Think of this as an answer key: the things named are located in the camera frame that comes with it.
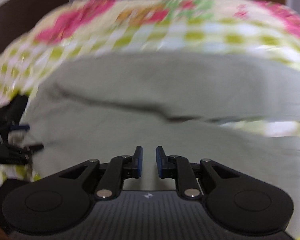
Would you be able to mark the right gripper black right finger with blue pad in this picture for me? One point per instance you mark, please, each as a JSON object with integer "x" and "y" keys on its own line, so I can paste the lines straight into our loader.
{"x": 235, "y": 201}

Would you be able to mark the light grey pants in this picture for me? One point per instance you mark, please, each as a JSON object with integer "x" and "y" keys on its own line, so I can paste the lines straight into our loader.
{"x": 102, "y": 107}

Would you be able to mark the dark brown headboard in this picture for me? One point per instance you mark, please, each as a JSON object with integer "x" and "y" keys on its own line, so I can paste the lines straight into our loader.
{"x": 20, "y": 16}

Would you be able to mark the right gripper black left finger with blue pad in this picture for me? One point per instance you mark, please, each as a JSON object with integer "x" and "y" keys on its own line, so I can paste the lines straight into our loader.
{"x": 61, "y": 201}

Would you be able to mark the checkered floral bed quilt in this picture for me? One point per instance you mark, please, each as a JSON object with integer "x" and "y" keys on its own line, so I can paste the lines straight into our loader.
{"x": 95, "y": 27}

